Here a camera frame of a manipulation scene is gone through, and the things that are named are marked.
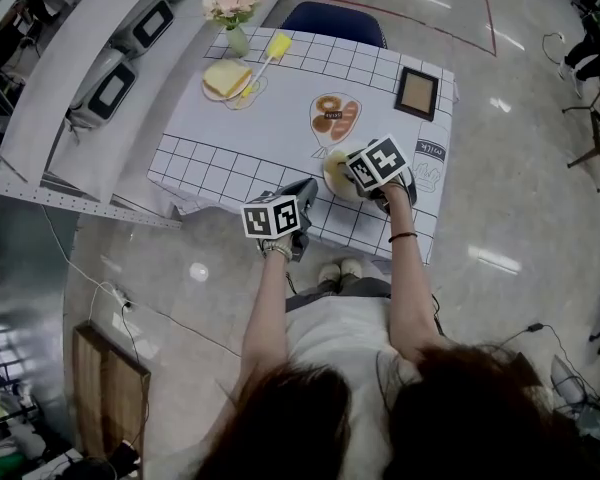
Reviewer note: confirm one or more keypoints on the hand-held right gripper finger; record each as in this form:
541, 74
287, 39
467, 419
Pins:
347, 175

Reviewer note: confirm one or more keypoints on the white appliance with black screen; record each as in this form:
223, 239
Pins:
107, 93
150, 23

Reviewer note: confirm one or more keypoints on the slice of toast bread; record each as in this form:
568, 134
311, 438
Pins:
336, 165

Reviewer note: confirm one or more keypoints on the yellow dish brush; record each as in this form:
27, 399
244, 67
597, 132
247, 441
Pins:
280, 45

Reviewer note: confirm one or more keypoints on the person's white shirt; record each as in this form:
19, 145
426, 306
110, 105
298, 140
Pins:
340, 338

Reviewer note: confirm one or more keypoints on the large white plate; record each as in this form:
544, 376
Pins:
340, 190

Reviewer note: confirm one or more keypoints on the person's right shoe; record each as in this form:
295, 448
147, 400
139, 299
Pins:
351, 267

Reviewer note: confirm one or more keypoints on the person's gray trousers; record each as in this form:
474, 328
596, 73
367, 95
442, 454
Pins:
340, 293

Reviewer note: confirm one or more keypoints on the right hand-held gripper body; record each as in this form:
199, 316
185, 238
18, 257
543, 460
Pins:
380, 163

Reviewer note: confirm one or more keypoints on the white metal shelf rack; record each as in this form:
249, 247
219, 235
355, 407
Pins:
55, 93

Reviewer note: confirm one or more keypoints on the person's right hand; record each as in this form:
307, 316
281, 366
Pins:
399, 203

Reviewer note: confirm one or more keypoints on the wooden board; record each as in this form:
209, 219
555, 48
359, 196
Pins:
110, 393

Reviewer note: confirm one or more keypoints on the small pale plate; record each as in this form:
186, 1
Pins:
212, 97

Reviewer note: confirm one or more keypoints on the pale green vase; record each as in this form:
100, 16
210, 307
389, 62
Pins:
237, 42

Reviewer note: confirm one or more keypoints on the checked white tablecloth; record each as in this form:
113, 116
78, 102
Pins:
260, 128

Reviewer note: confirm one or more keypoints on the person's right forearm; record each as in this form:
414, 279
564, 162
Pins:
410, 293

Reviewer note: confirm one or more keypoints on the dark picture frame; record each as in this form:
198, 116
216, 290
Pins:
416, 93

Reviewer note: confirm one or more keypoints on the white power strip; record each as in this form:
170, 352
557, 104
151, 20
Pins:
121, 298

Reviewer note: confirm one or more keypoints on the pink flower bouquet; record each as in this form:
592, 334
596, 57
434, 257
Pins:
232, 0

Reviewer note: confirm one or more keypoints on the person's shoe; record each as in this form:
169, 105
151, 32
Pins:
329, 273
351, 267

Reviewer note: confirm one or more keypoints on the person's left forearm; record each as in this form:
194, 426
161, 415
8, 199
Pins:
267, 318

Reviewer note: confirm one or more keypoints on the person's left shoe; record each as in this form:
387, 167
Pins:
329, 273

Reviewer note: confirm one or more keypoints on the blue chair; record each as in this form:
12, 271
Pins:
332, 23

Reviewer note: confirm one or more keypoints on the black wrist band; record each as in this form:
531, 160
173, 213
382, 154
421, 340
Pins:
402, 236

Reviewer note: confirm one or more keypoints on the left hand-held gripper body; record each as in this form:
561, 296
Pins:
272, 218

